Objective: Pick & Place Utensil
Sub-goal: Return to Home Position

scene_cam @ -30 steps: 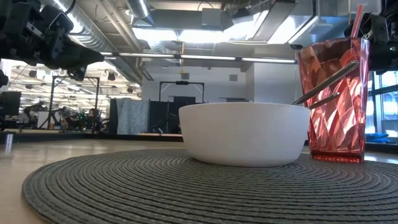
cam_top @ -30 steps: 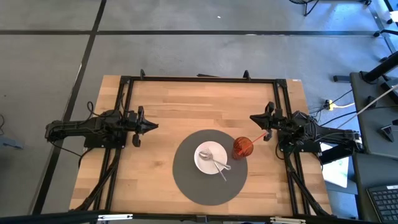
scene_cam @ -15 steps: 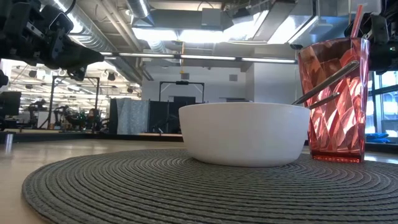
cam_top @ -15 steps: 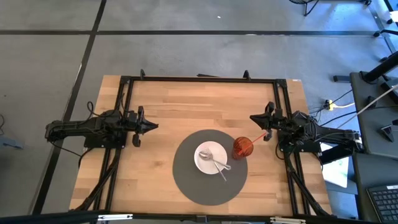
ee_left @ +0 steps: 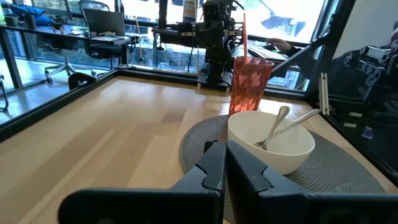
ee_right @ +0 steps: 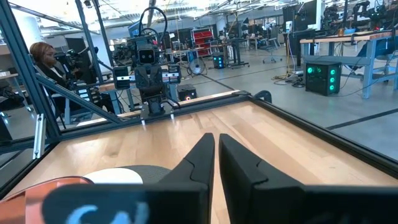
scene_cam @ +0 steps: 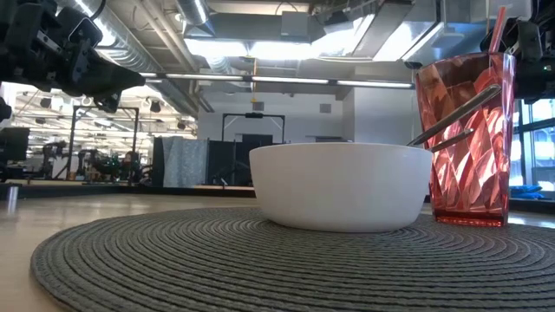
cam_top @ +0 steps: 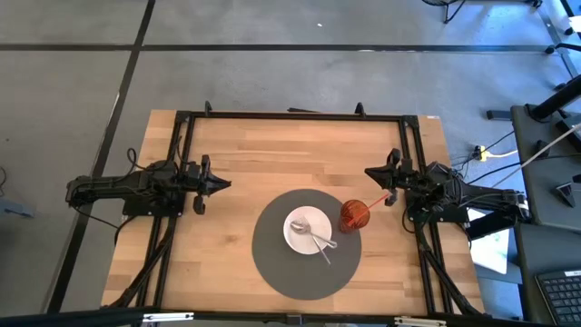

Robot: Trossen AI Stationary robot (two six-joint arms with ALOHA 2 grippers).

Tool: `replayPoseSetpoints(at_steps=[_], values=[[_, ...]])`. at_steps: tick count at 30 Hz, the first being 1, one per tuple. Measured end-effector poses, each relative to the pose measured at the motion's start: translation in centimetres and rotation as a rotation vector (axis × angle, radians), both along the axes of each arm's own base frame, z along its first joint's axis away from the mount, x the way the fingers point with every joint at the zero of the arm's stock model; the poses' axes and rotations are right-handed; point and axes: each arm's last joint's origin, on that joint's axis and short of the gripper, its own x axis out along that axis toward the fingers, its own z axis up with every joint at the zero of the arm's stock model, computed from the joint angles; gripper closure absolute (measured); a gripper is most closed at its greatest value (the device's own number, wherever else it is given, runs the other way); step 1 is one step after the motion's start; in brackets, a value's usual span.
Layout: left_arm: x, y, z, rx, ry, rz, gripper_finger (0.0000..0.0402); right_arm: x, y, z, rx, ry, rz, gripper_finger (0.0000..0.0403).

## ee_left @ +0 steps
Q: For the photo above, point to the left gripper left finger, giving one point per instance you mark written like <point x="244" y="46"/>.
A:
<point x="186" y="205"/>

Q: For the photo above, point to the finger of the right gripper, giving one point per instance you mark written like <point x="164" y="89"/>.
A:
<point x="217" y="34"/>
<point x="203" y="34"/>

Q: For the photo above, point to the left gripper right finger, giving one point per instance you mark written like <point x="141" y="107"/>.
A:
<point x="264" y="202"/>

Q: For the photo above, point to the red drinking straw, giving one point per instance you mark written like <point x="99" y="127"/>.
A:
<point x="245" y="34"/>

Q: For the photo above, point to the red faceted plastic cup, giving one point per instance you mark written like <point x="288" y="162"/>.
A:
<point x="248" y="90"/>

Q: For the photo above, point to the silver spoon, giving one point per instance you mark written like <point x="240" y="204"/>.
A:
<point x="280" y="118"/>

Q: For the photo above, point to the silver fork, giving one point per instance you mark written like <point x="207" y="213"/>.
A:
<point x="298" y="122"/>

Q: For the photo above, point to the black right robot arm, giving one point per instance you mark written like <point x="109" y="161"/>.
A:
<point x="219" y="65"/>

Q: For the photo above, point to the white plate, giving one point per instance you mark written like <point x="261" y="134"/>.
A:
<point x="292" y="158"/>

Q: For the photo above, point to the black keyboard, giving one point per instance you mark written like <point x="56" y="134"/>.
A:
<point x="267" y="53"/>

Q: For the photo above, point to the person's hand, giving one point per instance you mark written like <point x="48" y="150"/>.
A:
<point x="280" y="44"/>

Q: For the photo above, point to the black laptop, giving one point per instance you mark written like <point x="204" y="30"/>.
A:
<point x="104" y="23"/>

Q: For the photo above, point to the black chair with white base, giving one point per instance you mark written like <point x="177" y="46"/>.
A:
<point x="102" y="51"/>

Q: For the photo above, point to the round grey woven placemat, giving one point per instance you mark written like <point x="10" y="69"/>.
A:
<point x="335" y="168"/>

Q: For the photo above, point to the pair of white rods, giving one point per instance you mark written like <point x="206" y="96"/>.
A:
<point x="324" y="93"/>

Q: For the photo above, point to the dark office desk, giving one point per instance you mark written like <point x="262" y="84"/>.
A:
<point x="46" y="31"/>

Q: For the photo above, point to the blue bag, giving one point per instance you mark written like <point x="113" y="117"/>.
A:
<point x="29" y="12"/>

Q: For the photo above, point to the black round frame bracket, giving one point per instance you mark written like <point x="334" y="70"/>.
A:
<point x="81" y="81"/>

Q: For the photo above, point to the black aluminium table frame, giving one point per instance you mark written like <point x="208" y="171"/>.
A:
<point x="46" y="104"/>

